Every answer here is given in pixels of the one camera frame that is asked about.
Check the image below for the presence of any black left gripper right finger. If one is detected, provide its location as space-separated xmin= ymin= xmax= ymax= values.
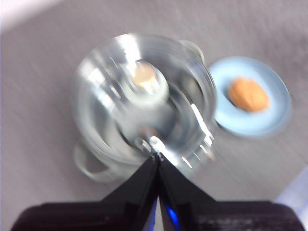
xmin=158 ymin=158 xmax=304 ymax=231

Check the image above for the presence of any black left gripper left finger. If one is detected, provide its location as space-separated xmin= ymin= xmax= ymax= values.
xmin=9 ymin=155 xmax=160 ymax=231

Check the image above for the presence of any glass lid with green knob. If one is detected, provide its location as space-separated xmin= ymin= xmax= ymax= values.
xmin=75 ymin=33 xmax=218 ymax=174

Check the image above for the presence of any brown potato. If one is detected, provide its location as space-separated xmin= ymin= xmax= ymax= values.
xmin=228 ymin=76 xmax=270 ymax=113

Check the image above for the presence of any pale green electric steamer pot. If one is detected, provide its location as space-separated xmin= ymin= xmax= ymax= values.
xmin=72 ymin=38 xmax=218 ymax=185

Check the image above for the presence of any blue round plate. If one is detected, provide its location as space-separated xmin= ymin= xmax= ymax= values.
xmin=208 ymin=56 xmax=293 ymax=139

